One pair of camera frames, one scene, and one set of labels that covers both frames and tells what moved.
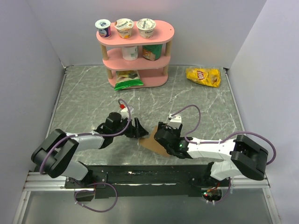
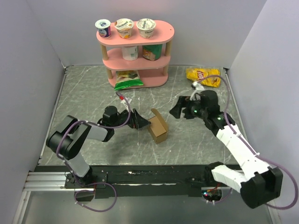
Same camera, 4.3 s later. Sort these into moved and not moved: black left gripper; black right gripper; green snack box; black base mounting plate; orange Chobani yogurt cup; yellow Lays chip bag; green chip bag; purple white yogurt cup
Moved: black right gripper; black left gripper
Not moved: purple white yogurt cup; black base mounting plate; yellow Lays chip bag; green chip bag; green snack box; orange Chobani yogurt cup
